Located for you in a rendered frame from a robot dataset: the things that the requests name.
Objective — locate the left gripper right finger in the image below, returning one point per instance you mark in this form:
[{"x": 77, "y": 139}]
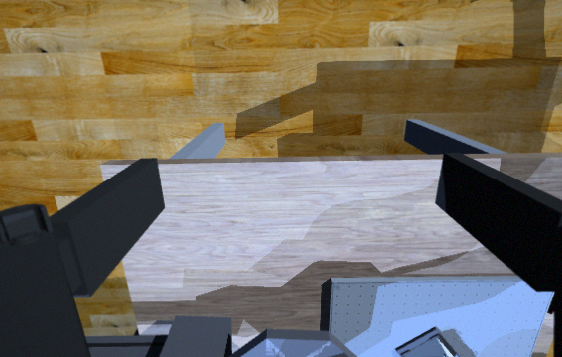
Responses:
[{"x": 520, "y": 224}]

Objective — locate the light grey perforated plate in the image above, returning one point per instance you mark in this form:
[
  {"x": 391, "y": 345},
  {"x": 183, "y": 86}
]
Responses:
[{"x": 479, "y": 316}]

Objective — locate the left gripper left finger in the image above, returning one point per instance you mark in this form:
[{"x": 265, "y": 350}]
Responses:
[{"x": 47, "y": 262}]

